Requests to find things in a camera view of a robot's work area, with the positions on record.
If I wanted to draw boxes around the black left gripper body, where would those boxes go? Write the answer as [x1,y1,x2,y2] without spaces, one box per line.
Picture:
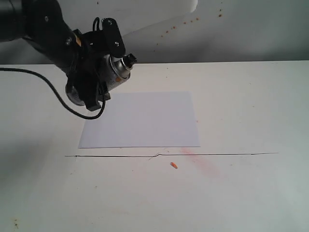
[70,29,113,80]

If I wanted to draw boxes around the silver spray can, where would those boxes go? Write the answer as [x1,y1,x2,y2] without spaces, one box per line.
[65,53,137,102]

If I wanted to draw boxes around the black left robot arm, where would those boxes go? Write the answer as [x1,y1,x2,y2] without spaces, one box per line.
[0,0,136,111]

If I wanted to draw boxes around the small orange crumb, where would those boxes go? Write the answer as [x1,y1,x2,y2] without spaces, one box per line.
[170,162,178,169]

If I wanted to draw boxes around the white paper sheet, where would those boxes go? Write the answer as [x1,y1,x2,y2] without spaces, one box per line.
[79,91,200,148]

